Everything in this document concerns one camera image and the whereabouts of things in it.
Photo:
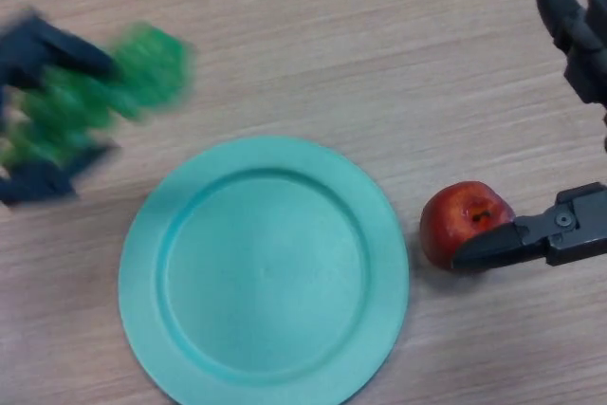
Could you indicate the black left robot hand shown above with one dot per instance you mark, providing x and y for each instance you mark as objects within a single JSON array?
[{"x": 28, "y": 54}]

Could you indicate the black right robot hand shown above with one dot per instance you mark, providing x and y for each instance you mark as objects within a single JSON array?
[{"x": 574, "y": 234}]

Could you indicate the green grapes bunch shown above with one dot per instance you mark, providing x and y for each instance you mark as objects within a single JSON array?
[{"x": 137, "y": 73}]

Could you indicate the green round plate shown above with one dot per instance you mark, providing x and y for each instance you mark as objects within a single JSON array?
[{"x": 263, "y": 277}]

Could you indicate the red apple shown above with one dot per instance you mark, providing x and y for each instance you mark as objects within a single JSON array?
[{"x": 450, "y": 225}]

